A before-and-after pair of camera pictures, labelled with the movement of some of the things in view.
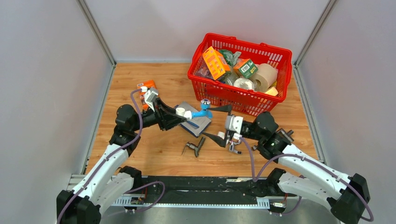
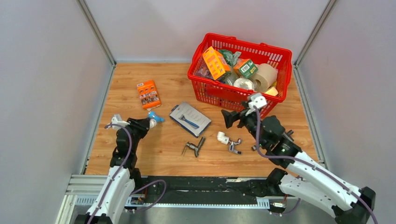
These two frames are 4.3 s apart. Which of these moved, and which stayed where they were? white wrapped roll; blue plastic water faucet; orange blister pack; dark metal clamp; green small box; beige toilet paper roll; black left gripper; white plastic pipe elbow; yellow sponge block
Moved: black left gripper; white plastic pipe elbow; blue plastic water faucet
Stayed: white wrapped roll; beige toilet paper roll; orange blister pack; green small box; dark metal clamp; yellow sponge block
